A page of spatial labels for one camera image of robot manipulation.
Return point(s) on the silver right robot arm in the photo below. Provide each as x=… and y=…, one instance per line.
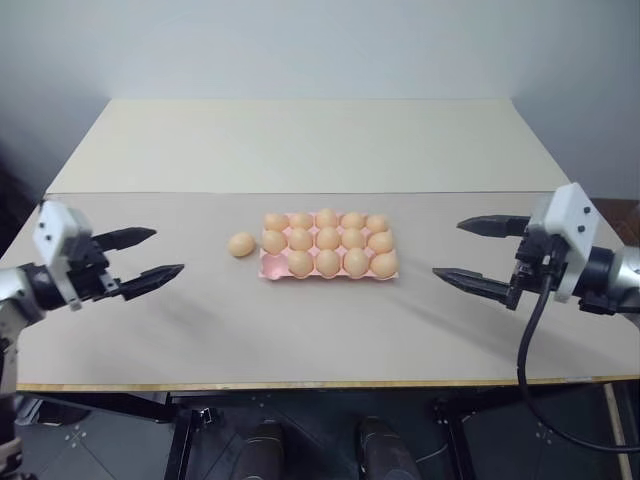
x=602, y=277

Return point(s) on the light wooden table leg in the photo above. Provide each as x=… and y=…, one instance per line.
x=617, y=430

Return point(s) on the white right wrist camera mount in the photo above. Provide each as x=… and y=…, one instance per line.
x=570, y=212

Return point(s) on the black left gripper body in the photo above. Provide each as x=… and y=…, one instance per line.
x=88, y=261

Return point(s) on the pink egg tray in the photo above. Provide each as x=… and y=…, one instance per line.
x=272, y=267

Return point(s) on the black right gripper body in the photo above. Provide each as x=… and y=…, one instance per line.
x=539, y=260

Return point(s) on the black metal table frame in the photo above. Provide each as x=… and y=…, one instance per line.
x=180, y=430

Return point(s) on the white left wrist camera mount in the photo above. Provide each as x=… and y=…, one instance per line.
x=51, y=231

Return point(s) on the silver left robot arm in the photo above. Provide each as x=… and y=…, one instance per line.
x=29, y=286

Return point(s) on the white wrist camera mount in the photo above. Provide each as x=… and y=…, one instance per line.
x=51, y=231
x=570, y=212

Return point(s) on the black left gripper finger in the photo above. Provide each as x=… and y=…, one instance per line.
x=127, y=237
x=150, y=280

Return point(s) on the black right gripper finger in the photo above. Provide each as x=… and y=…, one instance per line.
x=495, y=226
x=480, y=286

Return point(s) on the dark rounded shape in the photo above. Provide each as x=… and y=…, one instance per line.
x=382, y=450
x=262, y=452

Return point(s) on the tan egg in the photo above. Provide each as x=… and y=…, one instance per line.
x=353, y=238
x=275, y=220
x=327, y=237
x=328, y=263
x=274, y=240
x=352, y=220
x=356, y=262
x=242, y=244
x=301, y=220
x=383, y=265
x=300, y=239
x=376, y=222
x=326, y=217
x=381, y=242
x=299, y=263

